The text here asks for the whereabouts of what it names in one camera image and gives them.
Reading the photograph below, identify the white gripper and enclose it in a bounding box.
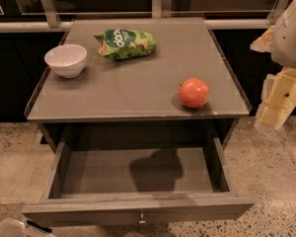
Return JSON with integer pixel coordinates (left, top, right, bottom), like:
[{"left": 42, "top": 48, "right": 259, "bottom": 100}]
[{"left": 250, "top": 0, "right": 296, "bottom": 132}]

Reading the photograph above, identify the red apple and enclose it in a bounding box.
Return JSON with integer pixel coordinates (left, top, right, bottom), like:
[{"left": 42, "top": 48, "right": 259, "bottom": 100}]
[{"left": 179, "top": 78, "right": 209, "bottom": 109}]

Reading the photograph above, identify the grey cabinet with top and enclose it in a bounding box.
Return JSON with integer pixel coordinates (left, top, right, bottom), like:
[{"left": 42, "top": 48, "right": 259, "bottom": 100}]
[{"left": 26, "top": 18, "right": 250, "bottom": 146}]

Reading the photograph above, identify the open grey top drawer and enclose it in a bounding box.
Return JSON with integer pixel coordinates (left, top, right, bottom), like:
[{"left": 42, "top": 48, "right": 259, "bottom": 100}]
[{"left": 22, "top": 138, "right": 254, "bottom": 227}]

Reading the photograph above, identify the small metal drawer knob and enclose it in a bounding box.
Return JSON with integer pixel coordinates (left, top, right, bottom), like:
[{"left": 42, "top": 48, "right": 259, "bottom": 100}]
[{"left": 138, "top": 212, "right": 147, "bottom": 225}]

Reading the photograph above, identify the green snack bag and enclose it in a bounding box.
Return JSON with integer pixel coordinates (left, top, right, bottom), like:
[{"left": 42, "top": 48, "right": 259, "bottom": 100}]
[{"left": 95, "top": 29, "right": 157, "bottom": 61}]

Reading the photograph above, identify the white ceramic bowl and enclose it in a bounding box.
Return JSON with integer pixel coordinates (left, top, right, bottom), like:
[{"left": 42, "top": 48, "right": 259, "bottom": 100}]
[{"left": 44, "top": 44, "right": 87, "bottom": 78}]

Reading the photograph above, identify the clear plastic box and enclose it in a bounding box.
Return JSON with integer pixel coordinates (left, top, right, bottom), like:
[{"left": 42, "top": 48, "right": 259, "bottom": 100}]
[{"left": 0, "top": 218, "right": 56, "bottom": 237}]

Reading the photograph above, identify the metal railing frame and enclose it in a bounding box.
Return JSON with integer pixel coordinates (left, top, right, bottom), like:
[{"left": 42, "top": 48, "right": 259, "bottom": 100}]
[{"left": 0, "top": 0, "right": 292, "bottom": 33}]

